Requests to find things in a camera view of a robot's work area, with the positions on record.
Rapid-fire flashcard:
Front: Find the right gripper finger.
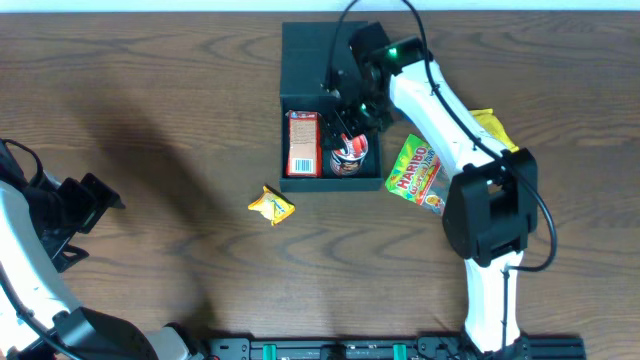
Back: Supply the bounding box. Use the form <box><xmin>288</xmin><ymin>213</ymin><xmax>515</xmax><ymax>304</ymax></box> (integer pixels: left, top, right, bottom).
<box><xmin>341</xmin><ymin>121</ymin><xmax>365</xmax><ymax>155</ymax></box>
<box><xmin>320</xmin><ymin>112</ymin><xmax>345</xmax><ymax>151</ymax></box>

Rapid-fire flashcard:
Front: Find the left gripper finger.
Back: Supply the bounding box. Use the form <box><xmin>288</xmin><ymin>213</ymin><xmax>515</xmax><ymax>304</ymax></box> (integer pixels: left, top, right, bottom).
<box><xmin>79</xmin><ymin>173</ymin><xmax>126</xmax><ymax>234</ymax></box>
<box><xmin>41</xmin><ymin>235</ymin><xmax>89</xmax><ymax>273</ymax></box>

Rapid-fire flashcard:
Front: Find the small red Pringles can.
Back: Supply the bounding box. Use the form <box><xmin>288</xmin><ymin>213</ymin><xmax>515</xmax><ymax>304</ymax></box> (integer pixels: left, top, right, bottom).
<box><xmin>330</xmin><ymin>134</ymin><xmax>369</xmax><ymax>177</ymax></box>

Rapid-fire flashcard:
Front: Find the red and white carton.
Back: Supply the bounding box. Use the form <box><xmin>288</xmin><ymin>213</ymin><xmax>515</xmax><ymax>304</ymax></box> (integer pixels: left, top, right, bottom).
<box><xmin>286</xmin><ymin>110</ymin><xmax>322</xmax><ymax>178</ymax></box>

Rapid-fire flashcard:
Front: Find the dark green box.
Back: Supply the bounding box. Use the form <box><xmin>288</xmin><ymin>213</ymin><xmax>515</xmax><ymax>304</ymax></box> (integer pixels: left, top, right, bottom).
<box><xmin>279</xmin><ymin>22</ymin><xmax>383</xmax><ymax>192</ymax></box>

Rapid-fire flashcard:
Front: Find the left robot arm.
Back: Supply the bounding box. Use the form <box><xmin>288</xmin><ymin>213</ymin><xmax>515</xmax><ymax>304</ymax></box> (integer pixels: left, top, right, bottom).
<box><xmin>1</xmin><ymin>139</ymin><xmax>206</xmax><ymax>360</ymax></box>

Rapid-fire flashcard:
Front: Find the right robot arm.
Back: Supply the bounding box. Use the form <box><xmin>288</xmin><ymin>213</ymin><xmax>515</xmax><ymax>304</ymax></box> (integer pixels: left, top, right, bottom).
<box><xmin>326</xmin><ymin>23</ymin><xmax>539</xmax><ymax>359</ymax></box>

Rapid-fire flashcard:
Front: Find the Haribo gummy worms bag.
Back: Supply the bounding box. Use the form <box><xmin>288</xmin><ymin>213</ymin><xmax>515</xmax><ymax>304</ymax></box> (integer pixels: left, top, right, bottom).
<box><xmin>385</xmin><ymin>134</ymin><xmax>451</xmax><ymax>216</ymax></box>

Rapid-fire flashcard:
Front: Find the small orange yellow snack bag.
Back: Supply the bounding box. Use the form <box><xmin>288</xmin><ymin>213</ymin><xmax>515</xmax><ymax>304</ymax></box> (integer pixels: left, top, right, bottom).
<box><xmin>248</xmin><ymin>185</ymin><xmax>296</xmax><ymax>226</ymax></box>

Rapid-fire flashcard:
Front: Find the yellow snack packet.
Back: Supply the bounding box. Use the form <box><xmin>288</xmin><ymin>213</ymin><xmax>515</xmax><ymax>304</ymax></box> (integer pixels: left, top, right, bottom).
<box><xmin>470</xmin><ymin>108</ymin><xmax>520</xmax><ymax>152</ymax></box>

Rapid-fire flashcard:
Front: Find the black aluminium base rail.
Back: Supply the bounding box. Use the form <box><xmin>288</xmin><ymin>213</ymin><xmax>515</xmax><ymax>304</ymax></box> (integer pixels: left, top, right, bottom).
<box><xmin>206</xmin><ymin>335</ymin><xmax>587</xmax><ymax>360</ymax></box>

